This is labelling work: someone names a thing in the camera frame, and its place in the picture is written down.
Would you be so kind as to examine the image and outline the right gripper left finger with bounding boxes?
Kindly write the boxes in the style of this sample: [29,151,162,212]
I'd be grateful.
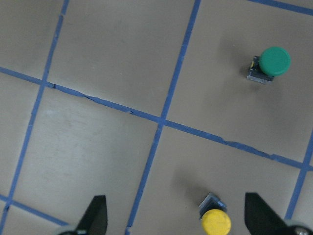
[58,195,108,235]

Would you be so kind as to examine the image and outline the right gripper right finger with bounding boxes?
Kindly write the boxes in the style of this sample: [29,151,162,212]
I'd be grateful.
[245,192,313,235]

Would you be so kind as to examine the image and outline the yellow push button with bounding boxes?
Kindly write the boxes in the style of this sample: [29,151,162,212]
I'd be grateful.
[199,192,232,235]

